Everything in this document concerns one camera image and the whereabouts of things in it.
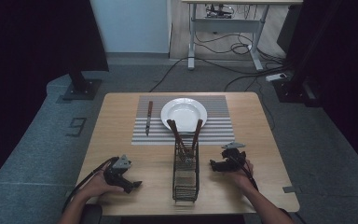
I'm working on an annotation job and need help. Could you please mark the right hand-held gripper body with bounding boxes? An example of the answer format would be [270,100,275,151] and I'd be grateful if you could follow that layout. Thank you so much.
[220,141,247,172]

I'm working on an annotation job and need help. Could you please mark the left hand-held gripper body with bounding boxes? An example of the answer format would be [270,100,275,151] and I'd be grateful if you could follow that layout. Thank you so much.
[103,154,133,188]

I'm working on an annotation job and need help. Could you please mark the person's left hand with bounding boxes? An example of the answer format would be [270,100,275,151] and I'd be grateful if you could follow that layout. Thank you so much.
[85,164,125,201]

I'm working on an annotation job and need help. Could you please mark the person's right hand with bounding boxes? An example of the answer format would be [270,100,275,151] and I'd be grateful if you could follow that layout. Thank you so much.
[225,159,256,192]

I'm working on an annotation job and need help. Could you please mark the grey striped placemat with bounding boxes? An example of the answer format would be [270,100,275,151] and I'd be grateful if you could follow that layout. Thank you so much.
[131,94,236,147]

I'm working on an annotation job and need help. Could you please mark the white plate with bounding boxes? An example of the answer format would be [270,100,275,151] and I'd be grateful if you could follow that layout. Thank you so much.
[160,97,209,133]

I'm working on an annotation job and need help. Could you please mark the white power strip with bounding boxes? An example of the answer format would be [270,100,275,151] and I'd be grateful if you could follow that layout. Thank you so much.
[265,72,289,83]

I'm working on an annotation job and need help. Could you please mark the black stand with base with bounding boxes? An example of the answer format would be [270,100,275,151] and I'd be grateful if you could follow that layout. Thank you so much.
[272,0,343,108]

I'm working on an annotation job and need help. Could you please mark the black stand base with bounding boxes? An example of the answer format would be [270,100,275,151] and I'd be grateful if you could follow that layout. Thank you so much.
[62,72,103,102]

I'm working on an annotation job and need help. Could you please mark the dark curtain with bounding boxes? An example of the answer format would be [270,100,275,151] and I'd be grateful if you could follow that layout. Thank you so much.
[0,0,110,197]
[276,0,358,180]

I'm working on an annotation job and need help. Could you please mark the electronic device under desk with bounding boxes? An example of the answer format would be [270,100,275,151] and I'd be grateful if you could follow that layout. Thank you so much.
[205,3,235,20]

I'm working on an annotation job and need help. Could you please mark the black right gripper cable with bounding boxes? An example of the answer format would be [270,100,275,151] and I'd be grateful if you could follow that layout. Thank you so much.
[229,154,259,191]

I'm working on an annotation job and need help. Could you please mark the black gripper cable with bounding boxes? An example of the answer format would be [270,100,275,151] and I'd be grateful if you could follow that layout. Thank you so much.
[229,154,259,191]
[62,156,119,214]

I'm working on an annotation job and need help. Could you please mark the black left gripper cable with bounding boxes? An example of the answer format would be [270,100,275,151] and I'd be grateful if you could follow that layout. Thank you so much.
[62,156,119,214]

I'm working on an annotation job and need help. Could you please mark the black wire cutlery holder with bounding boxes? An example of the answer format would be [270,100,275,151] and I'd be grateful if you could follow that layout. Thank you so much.
[172,132,200,203]

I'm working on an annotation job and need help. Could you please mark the wooden-handled utensil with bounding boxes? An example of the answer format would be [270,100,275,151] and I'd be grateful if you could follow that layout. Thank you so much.
[191,119,204,151]
[166,119,188,157]

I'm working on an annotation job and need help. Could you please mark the wooden-handled knife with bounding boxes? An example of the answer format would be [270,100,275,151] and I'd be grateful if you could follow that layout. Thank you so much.
[145,100,154,137]

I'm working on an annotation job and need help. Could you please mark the tangle of black floor cables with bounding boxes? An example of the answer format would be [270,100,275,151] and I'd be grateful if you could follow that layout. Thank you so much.
[194,31,293,132]

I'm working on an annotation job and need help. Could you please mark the black floor cable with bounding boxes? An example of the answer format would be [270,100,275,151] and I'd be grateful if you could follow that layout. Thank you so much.
[148,56,190,93]

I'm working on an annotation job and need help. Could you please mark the white desk frame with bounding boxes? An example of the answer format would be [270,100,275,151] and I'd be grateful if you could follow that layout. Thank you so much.
[181,0,304,72]

